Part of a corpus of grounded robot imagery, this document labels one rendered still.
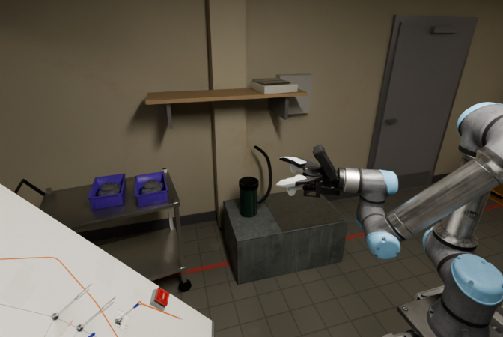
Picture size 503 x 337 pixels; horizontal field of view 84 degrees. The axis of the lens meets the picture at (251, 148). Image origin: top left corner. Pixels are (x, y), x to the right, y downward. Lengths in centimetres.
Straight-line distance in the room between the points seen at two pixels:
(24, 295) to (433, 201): 104
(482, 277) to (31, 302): 116
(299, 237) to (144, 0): 232
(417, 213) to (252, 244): 172
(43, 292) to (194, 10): 225
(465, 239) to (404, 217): 29
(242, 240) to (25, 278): 163
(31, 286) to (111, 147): 204
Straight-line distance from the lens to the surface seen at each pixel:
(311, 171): 87
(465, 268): 100
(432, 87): 404
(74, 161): 301
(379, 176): 90
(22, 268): 100
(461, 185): 82
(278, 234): 240
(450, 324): 108
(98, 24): 271
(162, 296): 117
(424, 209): 82
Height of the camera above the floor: 197
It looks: 22 degrees down
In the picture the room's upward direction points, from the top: straight up
